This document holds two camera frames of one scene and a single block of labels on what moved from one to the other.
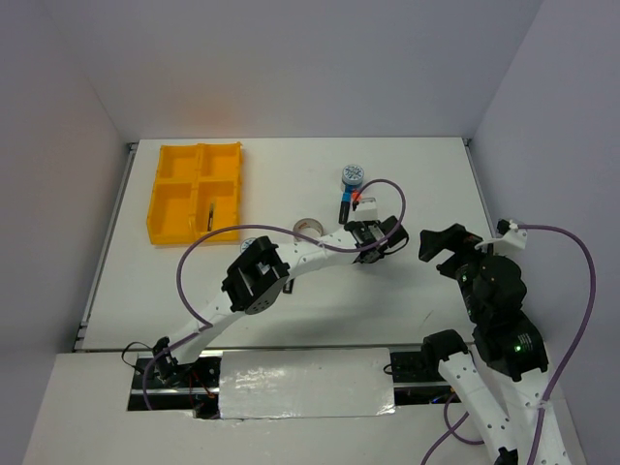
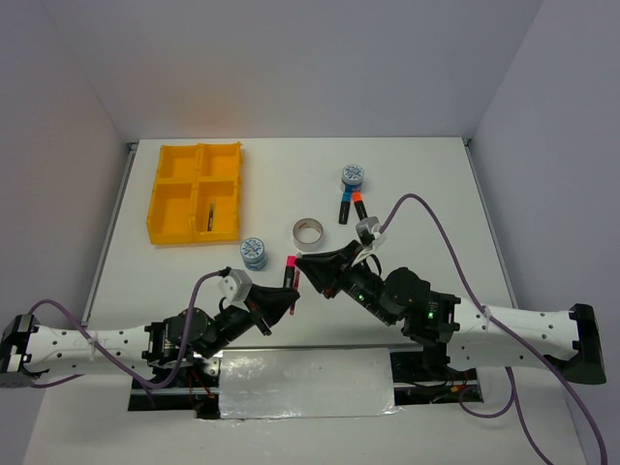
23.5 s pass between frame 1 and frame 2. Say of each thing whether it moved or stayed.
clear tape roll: stayed
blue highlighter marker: stayed
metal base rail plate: stayed
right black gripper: moved
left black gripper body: moved
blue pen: stayed
